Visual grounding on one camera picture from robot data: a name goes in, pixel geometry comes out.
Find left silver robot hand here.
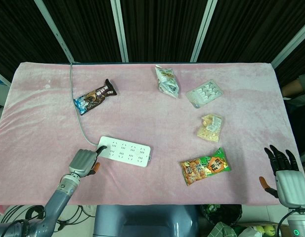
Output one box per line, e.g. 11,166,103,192
68,145,108,177

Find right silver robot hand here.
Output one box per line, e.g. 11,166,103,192
259,145,305,207

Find white power strip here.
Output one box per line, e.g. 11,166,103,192
95,136,153,168

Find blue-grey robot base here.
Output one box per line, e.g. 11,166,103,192
92,204,200,237

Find brown chocolate bar wrapper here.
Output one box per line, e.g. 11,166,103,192
74,79,118,116

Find black trash bag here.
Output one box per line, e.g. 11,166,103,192
200,204,243,227

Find pink tablecloth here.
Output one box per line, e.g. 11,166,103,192
0,61,304,213

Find green checkered bag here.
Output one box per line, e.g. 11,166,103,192
208,221,238,237

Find green orange snack bag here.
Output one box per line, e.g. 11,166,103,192
179,147,232,186

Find person in grey clothes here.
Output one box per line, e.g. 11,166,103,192
282,73,305,109

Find clear bag of yellow snacks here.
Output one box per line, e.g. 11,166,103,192
196,114,225,143

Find white crinkled snack bag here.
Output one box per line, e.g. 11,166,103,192
155,65,180,99

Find silver pill blister pack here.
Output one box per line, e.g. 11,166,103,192
186,79,223,109

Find black floor cables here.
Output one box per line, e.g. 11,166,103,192
0,204,97,234

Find grey power cable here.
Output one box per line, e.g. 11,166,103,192
69,61,99,147

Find white partition frame post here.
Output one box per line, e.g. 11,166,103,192
190,0,218,63
35,0,75,64
110,0,130,63
272,18,305,70

